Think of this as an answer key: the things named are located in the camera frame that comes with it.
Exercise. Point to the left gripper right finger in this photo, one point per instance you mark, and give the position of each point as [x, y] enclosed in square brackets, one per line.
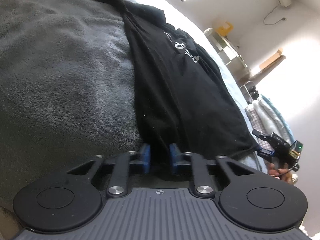
[194, 164]

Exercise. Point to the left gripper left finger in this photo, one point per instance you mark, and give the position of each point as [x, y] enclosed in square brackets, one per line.
[125, 163]

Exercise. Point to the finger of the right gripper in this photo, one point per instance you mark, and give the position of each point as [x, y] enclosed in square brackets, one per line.
[262, 136]
[265, 154]

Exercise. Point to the black t-shirt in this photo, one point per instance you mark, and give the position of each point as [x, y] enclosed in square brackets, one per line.
[180, 95]

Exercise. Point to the folded clothes stack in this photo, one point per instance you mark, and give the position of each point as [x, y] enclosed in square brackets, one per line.
[265, 118]

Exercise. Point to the person right hand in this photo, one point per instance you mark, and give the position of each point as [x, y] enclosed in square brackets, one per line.
[283, 173]

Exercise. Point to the cardboard sheet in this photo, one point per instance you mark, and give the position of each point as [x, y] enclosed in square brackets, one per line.
[269, 63]

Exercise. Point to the white low cabinet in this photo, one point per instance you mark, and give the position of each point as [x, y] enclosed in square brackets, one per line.
[229, 55]

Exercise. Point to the grey bed blanket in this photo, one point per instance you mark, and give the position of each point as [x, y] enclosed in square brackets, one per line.
[66, 88]

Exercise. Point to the yellow box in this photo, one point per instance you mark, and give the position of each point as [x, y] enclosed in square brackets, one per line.
[224, 29]

